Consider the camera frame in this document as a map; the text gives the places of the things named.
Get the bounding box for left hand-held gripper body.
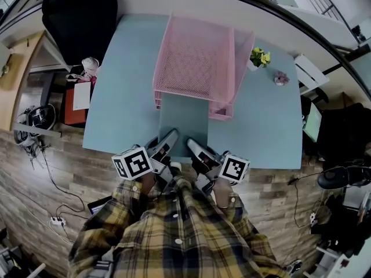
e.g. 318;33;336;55
111;146;174;192

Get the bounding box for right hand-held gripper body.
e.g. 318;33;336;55
192;151;250;196

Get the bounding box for light blue folder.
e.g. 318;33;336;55
158;93;209;159

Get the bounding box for pink mesh tray organizer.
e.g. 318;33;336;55
152;12;256;120

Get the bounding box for person's right forearm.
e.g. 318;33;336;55
213;180;232;214

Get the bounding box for person's left forearm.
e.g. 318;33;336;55
141;172;157;196

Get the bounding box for dark laptop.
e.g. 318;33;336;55
87;195;112;215

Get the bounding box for yellow plaid shirt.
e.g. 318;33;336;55
68;169;290;278

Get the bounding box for white paper sheet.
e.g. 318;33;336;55
72;81;92;111

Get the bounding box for green screen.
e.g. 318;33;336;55
302;103;323;143

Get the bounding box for black round stool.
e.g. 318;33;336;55
317;165;371;190

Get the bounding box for pink and white bag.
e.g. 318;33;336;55
66;71;98;85

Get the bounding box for pink plush toy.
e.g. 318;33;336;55
81;56;100;78

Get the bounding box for yellow-green potted plant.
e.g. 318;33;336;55
247;47;271;71

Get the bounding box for grey backpack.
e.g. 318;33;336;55
13;111;40;148

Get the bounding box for white chair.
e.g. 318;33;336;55
294;53;330;95

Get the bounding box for white shelf unit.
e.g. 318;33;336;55
304;246;351;278

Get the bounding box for wooden desk white legs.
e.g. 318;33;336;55
0;30;72;131

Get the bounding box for black office chair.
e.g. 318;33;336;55
40;0;119;127

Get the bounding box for white toaster oven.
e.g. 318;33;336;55
0;42;15;69

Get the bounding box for metal stair railing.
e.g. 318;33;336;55
301;0;353;31

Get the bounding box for thin black floor cable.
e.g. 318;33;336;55
288;171;325;228

